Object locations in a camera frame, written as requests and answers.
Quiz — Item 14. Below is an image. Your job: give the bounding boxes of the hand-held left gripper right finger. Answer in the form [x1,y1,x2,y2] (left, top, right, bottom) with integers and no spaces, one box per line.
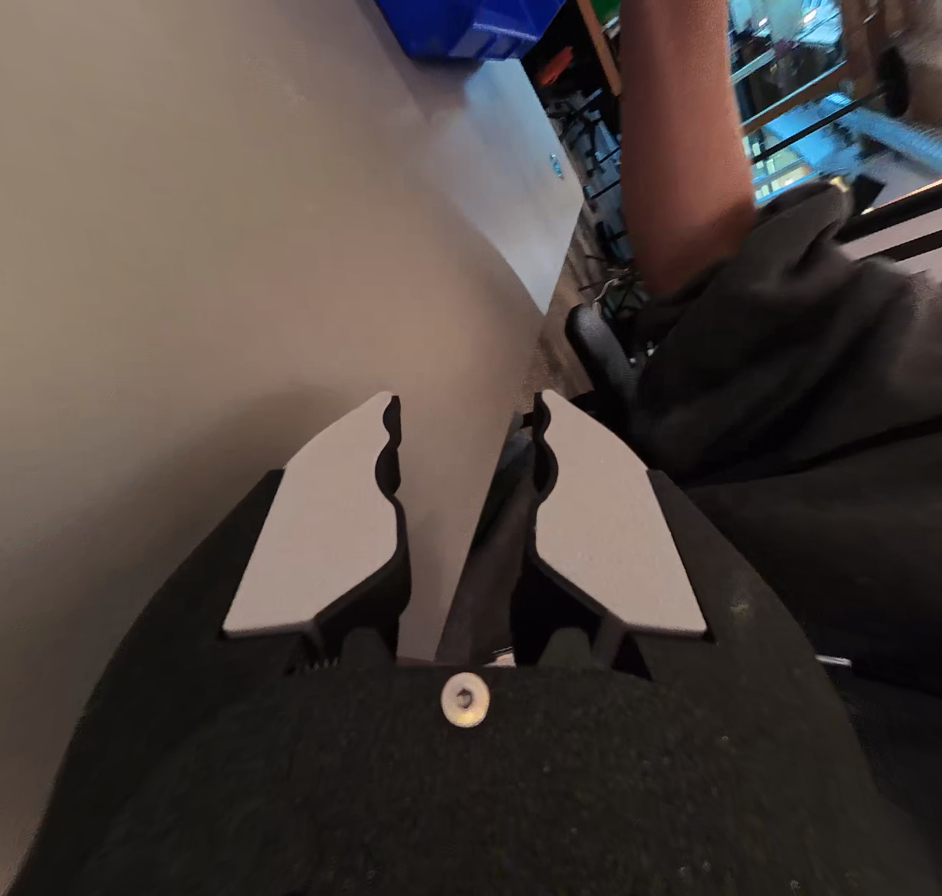
[514,390,710,641]

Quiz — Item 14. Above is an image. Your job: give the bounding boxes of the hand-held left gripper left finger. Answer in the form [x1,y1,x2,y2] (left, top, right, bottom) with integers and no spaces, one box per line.
[223,392,413,639]

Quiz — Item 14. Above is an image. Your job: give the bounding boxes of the person's right forearm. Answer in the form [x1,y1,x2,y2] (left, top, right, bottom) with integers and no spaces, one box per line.
[619,0,759,301]

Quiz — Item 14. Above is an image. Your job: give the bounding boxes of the person's black chair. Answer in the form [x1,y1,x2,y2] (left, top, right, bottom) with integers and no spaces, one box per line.
[564,302,641,426]

